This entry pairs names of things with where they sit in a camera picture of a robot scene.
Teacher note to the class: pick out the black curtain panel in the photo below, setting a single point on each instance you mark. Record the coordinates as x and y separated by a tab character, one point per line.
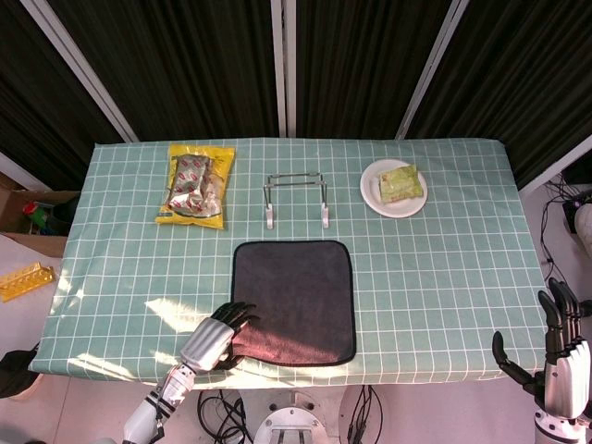
522	78
361	69
185	69
37	92

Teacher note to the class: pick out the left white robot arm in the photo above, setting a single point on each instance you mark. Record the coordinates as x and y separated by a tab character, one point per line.
159	402

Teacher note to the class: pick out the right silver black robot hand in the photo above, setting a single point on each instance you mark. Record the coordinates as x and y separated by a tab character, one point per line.
566	379

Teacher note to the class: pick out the green wrapped sandwich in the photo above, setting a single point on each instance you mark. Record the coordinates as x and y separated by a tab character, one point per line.
400	185

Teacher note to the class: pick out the white partition post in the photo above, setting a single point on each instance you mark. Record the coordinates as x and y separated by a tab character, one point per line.
18	173
555	171
283	69
83	69
430	69

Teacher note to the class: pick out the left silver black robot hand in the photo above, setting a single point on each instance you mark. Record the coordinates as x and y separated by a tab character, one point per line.
208	342

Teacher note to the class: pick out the white shoe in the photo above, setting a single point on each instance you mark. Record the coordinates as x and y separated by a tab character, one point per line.
585	226

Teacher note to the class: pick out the yellow plastic rack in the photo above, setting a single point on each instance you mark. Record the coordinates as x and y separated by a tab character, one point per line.
25	279

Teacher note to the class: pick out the yellow snack bag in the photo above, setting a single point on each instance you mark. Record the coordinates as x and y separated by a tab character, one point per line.
196	187

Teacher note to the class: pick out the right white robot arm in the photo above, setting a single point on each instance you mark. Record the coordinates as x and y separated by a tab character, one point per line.
555	430

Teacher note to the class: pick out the brown cardboard box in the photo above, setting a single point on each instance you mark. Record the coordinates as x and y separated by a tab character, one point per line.
11	203

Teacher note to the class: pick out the white round plate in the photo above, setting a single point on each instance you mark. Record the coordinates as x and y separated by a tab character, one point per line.
370	189

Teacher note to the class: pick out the dark grey cloth mat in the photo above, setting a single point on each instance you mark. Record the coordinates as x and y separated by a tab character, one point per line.
300	296

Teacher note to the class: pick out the red green item in box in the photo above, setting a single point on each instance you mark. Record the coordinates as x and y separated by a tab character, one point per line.
36	213

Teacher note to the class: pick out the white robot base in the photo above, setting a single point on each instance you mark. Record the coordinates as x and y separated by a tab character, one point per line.
291	423

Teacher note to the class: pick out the green checked tablecloth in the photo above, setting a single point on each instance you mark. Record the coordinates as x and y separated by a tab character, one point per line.
462	277

